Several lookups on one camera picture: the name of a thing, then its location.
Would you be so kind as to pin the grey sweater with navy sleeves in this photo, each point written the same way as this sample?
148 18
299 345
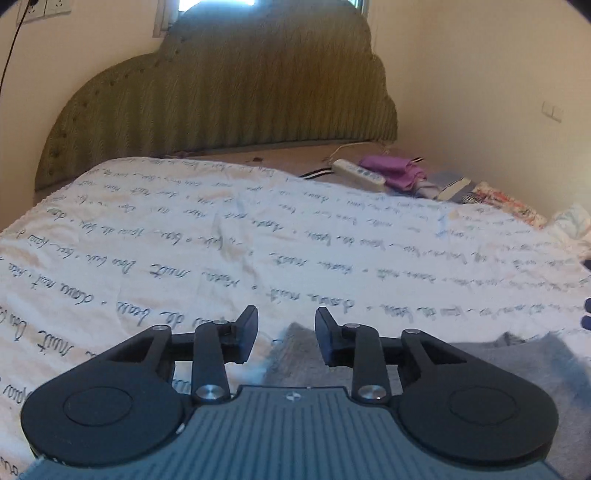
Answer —
517 364

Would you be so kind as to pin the brown bed mattress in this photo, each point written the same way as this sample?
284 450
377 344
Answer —
281 154

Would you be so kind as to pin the white power strip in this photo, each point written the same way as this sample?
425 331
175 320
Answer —
359 174

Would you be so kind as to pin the purple cloth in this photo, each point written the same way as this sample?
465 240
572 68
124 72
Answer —
392 171

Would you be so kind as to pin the window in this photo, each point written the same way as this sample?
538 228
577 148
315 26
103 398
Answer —
221 3

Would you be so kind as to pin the white script-printed quilt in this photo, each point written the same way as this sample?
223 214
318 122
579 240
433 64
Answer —
184 249

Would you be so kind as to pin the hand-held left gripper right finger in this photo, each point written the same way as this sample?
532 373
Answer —
324 334

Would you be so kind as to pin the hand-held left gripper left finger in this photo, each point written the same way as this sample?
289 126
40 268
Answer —
248 332

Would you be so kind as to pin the white wall outlet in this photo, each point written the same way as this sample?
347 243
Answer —
46 10

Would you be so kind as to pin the floral printed cloth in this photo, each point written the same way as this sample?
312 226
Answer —
508 205

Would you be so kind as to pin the blue striped cloth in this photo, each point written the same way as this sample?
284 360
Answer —
455 187

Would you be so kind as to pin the olive padded headboard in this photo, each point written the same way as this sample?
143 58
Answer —
231 97

